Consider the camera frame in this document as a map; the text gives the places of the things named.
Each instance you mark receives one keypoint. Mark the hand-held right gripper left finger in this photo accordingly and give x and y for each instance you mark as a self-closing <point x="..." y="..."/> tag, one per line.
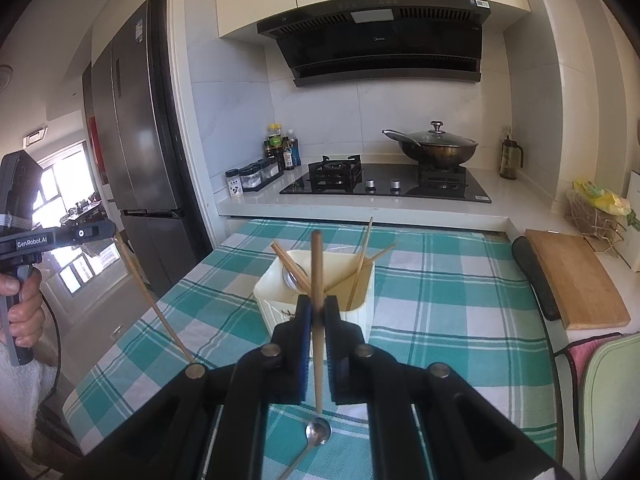
<point x="302" y="375"/>

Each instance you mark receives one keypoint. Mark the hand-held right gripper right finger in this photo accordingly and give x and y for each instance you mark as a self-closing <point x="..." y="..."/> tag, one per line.
<point x="330" y="375"/>

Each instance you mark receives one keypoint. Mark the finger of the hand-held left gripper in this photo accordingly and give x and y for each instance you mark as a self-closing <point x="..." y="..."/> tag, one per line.
<point x="97" y="232"/>

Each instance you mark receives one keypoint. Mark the cream utensil holder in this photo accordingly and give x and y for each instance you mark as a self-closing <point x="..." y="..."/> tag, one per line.
<point x="360" y="320"/>

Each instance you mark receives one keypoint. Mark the brown chopstick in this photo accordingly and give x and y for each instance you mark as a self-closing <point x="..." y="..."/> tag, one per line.
<point x="316" y="270"/>
<point x="380" y="254"/>
<point x="285" y="262"/>
<point x="155" y="305"/>
<point x="362" y="255"/>
<point x="294" y="266"/>

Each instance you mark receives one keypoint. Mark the large silver spoon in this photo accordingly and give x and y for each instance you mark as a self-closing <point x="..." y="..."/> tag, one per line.
<point x="292" y="277"/>

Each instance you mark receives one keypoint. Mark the person's left forearm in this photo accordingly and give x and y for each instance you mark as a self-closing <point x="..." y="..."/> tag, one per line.
<point x="20" y="400"/>

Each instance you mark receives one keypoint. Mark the person's left hand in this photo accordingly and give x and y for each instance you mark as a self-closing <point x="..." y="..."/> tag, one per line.
<point x="30" y="315"/>

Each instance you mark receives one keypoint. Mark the small silver spoon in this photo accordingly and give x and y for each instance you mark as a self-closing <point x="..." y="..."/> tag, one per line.
<point x="318" y="432"/>

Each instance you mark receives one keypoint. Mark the grey refrigerator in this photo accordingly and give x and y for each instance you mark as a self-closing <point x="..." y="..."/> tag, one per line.
<point x="140" y="135"/>

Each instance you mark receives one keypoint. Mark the green checked tablecloth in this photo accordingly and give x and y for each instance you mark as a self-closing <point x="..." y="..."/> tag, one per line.
<point x="450" y="310"/>

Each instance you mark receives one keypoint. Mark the white label spice jar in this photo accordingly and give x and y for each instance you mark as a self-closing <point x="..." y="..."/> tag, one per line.
<point x="233" y="184"/>

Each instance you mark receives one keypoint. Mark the clear spice jar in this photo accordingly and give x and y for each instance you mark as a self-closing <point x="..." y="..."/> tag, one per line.
<point x="248" y="178"/>
<point x="262" y="171"/>
<point x="273" y="165"/>

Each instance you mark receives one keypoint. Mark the black gas stove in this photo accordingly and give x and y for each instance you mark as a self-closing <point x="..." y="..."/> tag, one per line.
<point x="300" y="187"/>

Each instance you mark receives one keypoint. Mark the yellow cap oil bottle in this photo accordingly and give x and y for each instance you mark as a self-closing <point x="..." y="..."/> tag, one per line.
<point x="273" y="140"/>

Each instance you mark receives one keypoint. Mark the dark sauce bottle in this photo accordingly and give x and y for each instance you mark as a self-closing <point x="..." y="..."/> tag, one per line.
<point x="287" y="157"/>

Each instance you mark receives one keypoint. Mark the blue bottle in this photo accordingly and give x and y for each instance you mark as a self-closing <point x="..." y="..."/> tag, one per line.
<point x="295" y="152"/>

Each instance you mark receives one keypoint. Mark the dark wok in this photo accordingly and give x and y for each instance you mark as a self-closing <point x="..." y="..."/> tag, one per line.
<point x="440" y="154"/>

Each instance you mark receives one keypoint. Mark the pink cloth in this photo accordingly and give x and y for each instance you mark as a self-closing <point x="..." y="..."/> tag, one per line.
<point x="580" y="360"/>

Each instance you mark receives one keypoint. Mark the glass wok lid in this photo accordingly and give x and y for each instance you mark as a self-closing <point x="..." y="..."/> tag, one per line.
<point x="437" y="137"/>

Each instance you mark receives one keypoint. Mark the wooden cutting board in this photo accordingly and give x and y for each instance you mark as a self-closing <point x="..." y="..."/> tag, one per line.
<point x="575" y="280"/>

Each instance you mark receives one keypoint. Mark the glass jug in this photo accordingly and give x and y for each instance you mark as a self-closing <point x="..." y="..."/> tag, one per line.
<point x="510" y="160"/>

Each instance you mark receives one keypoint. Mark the yellow green plastic bag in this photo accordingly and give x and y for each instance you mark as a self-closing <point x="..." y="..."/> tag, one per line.
<point x="600" y="197"/>

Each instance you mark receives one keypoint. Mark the black range hood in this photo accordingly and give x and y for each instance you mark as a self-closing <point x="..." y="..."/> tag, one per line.
<point x="375" y="45"/>

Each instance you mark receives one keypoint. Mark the red wall hanging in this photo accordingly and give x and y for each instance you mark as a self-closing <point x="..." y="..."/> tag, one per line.
<point x="94" y="145"/>

